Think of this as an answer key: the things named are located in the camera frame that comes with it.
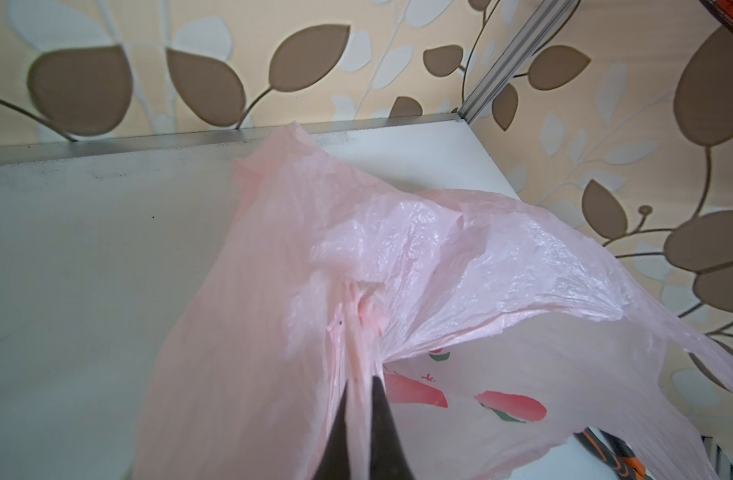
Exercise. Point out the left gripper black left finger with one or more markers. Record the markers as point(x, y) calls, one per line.
point(335, 464)

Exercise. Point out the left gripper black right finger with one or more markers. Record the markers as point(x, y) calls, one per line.
point(387, 460)

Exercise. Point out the pink plastic bag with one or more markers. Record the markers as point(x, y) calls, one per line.
point(497, 331)

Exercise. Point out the orange black pliers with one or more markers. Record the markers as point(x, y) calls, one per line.
point(614, 453)

